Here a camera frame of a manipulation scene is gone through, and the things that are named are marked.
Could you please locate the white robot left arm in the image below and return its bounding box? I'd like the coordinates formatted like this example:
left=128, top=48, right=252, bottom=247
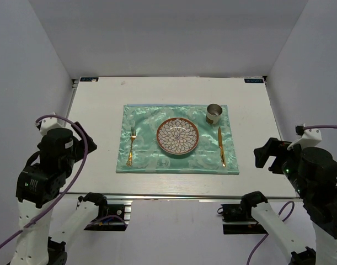
left=10, top=114, right=108, bottom=264

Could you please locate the blue label sticker left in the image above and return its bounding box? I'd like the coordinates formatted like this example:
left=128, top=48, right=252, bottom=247
left=79, top=77, right=99, bottom=82

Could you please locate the blue label sticker right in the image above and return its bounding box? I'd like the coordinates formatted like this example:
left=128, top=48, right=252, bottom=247
left=244, top=78, right=264, bottom=83

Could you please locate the patterned orange rim plate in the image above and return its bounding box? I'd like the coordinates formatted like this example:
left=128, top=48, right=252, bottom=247
left=156, top=117, right=199, bottom=155

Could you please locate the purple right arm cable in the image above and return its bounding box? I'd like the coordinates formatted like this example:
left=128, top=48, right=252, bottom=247
left=247, top=124, right=337, bottom=265

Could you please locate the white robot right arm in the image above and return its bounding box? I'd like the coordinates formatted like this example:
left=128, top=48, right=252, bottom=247
left=240, top=125, right=337, bottom=264

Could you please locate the gold fork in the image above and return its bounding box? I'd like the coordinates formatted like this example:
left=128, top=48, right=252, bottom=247
left=126, top=126, right=136, bottom=167

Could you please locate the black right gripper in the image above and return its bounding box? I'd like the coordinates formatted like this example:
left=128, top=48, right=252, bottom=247
left=253, top=136, right=312, bottom=198

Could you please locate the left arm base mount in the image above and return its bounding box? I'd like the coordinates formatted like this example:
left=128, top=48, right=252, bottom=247
left=77, top=192, right=127, bottom=231

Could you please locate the metal cup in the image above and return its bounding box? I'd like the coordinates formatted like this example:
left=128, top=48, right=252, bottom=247
left=206, top=104, right=223, bottom=125

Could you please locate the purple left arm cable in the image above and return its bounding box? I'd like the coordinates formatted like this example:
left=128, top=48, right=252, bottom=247
left=0, top=114, right=89, bottom=256

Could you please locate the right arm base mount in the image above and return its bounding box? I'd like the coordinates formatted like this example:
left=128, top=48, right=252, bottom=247
left=217, top=204, right=266, bottom=235

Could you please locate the blue label sticker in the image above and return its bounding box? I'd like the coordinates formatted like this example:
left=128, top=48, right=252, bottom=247
left=244, top=78, right=264, bottom=83
left=79, top=77, right=99, bottom=82

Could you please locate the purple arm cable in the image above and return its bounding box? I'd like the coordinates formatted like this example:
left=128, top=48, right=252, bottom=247
left=247, top=124, right=337, bottom=265
left=0, top=114, right=89, bottom=256

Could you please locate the green satin cloth napkin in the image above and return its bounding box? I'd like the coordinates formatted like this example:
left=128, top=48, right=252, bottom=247
left=116, top=104, right=239, bottom=175

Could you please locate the gold knife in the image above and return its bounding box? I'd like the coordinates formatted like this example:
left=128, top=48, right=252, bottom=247
left=217, top=127, right=226, bottom=167

